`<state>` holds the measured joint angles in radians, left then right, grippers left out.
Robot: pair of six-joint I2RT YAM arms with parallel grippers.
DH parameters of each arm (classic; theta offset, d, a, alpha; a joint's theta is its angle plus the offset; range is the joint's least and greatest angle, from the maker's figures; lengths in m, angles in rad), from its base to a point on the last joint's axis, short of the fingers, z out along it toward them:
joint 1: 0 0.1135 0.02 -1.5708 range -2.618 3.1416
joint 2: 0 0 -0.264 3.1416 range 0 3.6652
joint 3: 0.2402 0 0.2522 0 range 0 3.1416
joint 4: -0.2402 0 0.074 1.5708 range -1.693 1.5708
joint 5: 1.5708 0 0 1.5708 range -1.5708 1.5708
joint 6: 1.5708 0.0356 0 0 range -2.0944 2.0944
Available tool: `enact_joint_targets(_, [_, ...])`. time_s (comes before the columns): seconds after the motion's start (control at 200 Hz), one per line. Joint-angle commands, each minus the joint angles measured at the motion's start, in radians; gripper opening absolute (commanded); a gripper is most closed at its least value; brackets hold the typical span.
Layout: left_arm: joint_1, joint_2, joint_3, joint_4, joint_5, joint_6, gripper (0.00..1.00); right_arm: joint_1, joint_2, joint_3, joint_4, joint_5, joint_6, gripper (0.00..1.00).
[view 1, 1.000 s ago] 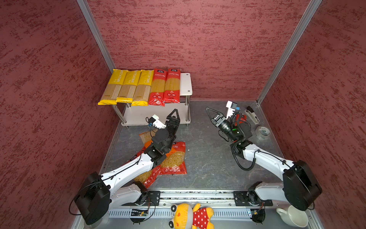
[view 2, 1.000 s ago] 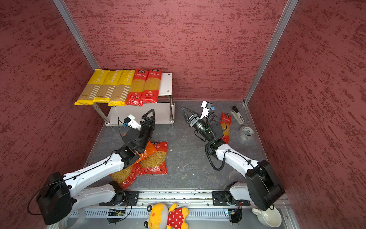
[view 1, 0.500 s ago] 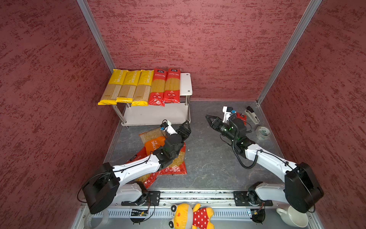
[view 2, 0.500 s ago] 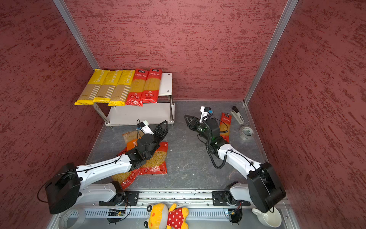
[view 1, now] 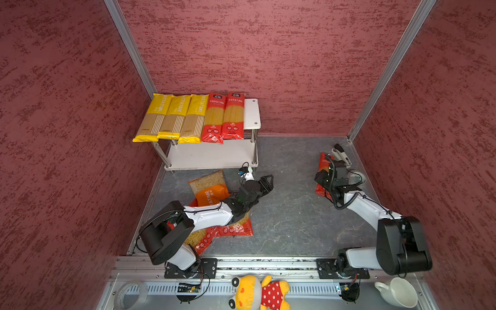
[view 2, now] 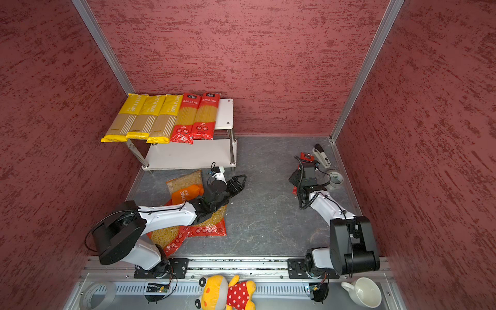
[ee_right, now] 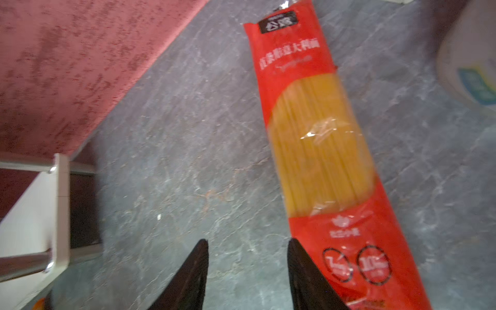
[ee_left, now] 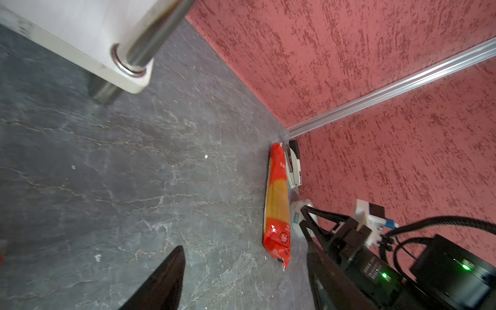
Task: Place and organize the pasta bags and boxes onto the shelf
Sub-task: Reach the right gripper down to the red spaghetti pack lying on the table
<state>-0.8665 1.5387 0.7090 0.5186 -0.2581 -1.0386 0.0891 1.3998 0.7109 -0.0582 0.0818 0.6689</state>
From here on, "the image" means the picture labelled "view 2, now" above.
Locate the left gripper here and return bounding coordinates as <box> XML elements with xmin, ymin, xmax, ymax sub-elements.
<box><xmin>212</xmin><ymin>174</ymin><xmax>247</xmax><ymax>213</ymax></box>

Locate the red spaghetti pack large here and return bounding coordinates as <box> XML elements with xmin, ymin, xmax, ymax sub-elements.
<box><xmin>170</xmin><ymin>94</ymin><xmax>202</xmax><ymax>144</ymax></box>

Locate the yellow spaghetti pack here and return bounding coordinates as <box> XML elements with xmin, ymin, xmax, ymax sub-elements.
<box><xmin>126</xmin><ymin>95</ymin><xmax>166</xmax><ymax>140</ymax></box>
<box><xmin>101</xmin><ymin>94</ymin><xmax>149</xmax><ymax>143</ymax></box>
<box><xmin>147</xmin><ymin>94</ymin><xmax>183</xmax><ymax>144</ymax></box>

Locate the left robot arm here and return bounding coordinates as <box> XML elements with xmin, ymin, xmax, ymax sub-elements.
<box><xmin>87</xmin><ymin>173</ymin><xmax>247</xmax><ymax>278</ymax></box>

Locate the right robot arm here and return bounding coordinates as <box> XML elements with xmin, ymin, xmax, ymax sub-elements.
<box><xmin>289</xmin><ymin>158</ymin><xmax>381</xmax><ymax>278</ymax></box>

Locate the orange pasta bag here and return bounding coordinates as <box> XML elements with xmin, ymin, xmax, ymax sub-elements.
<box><xmin>167</xmin><ymin>170</ymin><xmax>204</xmax><ymax>205</ymax></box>

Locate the white two-tier shelf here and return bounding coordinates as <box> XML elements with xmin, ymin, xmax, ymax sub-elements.
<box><xmin>126</xmin><ymin>99</ymin><xmax>238</xmax><ymax>171</ymax></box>

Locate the red macaroni bag right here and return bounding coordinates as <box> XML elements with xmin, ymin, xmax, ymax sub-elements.
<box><xmin>189</xmin><ymin>206</ymin><xmax>227</xmax><ymax>237</ymax></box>

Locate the red macaroni bag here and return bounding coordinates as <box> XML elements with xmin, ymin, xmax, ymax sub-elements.
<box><xmin>189</xmin><ymin>206</ymin><xmax>227</xmax><ymax>237</ymax></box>
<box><xmin>147</xmin><ymin>226</ymin><xmax>190</xmax><ymax>257</ymax></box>

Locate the white black stapler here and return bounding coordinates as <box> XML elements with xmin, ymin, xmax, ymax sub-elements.
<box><xmin>313</xmin><ymin>143</ymin><xmax>331</xmax><ymax>170</ymax></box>

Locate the grey tape roll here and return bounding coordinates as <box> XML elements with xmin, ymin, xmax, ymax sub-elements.
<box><xmin>326</xmin><ymin>170</ymin><xmax>344</xmax><ymax>189</ymax></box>

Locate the red macaroni bag left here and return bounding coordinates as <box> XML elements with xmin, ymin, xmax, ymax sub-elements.
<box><xmin>147</xmin><ymin>226</ymin><xmax>190</xmax><ymax>257</ymax></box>

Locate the yellow plush toy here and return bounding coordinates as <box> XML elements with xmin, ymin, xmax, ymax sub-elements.
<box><xmin>195</xmin><ymin>275</ymin><xmax>257</xmax><ymax>310</ymax></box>

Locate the white ceramic cup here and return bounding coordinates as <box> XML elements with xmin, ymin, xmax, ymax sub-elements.
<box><xmin>341</xmin><ymin>277</ymin><xmax>382</xmax><ymax>309</ymax></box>

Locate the clear tape roll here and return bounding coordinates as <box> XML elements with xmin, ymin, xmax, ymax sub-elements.
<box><xmin>79</xmin><ymin>281</ymin><xmax>117</xmax><ymax>310</ymax></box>

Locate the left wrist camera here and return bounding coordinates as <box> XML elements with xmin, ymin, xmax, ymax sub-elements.
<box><xmin>210</xmin><ymin>162</ymin><xmax>227</xmax><ymax>183</ymax></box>

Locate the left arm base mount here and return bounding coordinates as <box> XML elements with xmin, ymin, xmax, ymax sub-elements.
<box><xmin>134</xmin><ymin>258</ymin><xmax>190</xmax><ymax>279</ymax></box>

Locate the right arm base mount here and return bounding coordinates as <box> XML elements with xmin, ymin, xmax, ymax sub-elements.
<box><xmin>288</xmin><ymin>258</ymin><xmax>340</xmax><ymax>280</ymax></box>

